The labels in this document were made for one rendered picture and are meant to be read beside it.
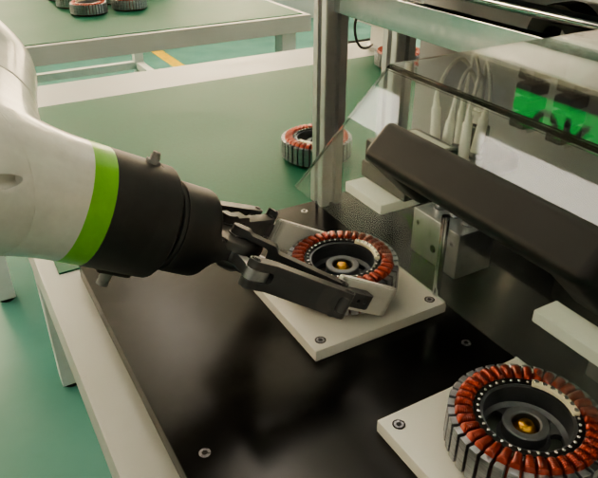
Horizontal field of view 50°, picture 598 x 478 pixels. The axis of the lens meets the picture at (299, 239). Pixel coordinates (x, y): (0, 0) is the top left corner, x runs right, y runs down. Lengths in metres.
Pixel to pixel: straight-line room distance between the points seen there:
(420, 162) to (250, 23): 1.78
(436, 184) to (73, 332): 0.51
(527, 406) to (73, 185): 0.37
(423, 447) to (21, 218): 0.32
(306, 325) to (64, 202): 0.26
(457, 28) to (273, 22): 1.48
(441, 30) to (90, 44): 1.36
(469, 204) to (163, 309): 0.47
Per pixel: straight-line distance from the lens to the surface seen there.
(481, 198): 0.22
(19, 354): 1.93
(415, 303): 0.64
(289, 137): 1.01
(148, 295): 0.68
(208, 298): 0.66
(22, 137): 0.44
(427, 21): 0.62
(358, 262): 0.67
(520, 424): 0.50
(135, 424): 0.58
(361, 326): 0.60
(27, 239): 0.46
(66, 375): 1.74
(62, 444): 1.64
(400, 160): 0.25
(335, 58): 0.77
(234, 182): 0.95
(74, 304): 0.73
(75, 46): 1.86
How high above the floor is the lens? 1.15
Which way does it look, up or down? 30 degrees down
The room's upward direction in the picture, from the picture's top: straight up
